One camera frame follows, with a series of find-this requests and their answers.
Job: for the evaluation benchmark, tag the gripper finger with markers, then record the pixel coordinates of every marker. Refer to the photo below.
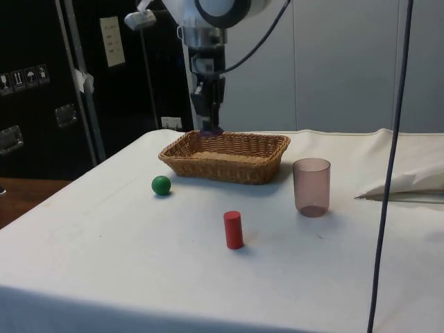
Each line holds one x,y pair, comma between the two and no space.
218,93
202,104

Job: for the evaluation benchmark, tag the purple triangular block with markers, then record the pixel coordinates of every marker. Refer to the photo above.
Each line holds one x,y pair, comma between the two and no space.
211,132

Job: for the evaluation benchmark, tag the black cabinet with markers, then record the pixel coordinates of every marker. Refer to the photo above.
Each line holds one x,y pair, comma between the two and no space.
41,121

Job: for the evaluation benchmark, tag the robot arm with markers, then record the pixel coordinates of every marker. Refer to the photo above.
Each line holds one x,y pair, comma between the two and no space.
222,8

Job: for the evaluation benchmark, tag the see-through pink cup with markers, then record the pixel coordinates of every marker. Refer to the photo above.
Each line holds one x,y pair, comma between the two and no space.
311,187

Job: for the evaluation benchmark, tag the red cylinder block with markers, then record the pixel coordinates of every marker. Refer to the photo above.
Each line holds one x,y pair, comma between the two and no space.
234,230

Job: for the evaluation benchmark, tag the green ball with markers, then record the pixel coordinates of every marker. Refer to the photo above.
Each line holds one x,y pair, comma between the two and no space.
161,185

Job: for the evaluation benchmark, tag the wicker basket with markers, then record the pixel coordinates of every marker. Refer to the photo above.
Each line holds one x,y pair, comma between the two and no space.
225,163

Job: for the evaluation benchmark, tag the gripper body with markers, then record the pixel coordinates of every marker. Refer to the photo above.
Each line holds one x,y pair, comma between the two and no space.
208,55

